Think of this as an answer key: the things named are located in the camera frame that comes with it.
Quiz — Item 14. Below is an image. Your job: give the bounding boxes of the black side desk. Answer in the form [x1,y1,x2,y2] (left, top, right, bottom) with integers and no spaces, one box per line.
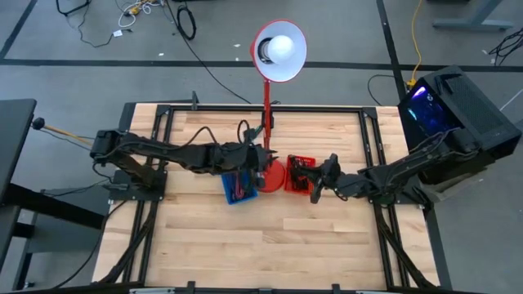
[0,97,104,292]

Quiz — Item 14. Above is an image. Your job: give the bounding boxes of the black floor cable bundle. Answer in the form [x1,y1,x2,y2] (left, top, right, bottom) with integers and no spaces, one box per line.
[487,27,523,67]

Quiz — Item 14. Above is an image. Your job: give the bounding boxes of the black computer tower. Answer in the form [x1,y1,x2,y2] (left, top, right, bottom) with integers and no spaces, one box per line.
[396,65,523,185]

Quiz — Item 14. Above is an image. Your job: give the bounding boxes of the black aluminium table frame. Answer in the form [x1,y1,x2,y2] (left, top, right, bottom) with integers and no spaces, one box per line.
[96,90,443,294]

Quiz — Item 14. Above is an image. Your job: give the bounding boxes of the grey desk leg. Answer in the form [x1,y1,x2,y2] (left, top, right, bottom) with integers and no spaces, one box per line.
[431,0,516,33]

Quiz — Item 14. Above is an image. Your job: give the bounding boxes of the red plastic basket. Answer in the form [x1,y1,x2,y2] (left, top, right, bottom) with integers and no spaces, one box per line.
[283,154,318,197]

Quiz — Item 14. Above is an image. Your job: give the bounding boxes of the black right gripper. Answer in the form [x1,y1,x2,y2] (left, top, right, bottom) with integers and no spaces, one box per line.
[291,152,342,205]

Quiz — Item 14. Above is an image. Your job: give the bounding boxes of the black USB cable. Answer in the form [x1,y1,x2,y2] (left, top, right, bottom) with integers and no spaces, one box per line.
[287,156,315,194]

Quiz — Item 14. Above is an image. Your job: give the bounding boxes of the red desk lamp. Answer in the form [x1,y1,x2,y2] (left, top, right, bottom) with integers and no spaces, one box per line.
[249,18,309,194]

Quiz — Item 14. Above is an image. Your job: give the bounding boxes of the long black floor cable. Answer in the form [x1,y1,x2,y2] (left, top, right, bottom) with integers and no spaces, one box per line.
[162,0,253,105]

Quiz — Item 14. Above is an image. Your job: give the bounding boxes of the wooden stick with black knob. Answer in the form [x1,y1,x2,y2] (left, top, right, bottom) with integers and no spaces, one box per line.
[31,117,96,147]

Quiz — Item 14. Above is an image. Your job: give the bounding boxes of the blue plastic basket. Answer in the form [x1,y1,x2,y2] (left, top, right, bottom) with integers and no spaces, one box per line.
[220,170,260,207]

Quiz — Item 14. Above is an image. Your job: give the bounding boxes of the yellow cable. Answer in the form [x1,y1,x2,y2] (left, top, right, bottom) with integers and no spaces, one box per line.
[405,0,427,90]

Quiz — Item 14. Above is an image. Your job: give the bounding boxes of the black coiled floor cable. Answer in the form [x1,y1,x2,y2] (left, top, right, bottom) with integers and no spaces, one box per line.
[176,4,199,42]

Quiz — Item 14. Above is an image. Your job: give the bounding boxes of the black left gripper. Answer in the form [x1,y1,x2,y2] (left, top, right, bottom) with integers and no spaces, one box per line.
[220,140,281,191]

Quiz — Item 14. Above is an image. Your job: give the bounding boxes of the white floor cables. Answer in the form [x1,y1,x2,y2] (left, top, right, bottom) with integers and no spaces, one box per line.
[111,0,161,38]

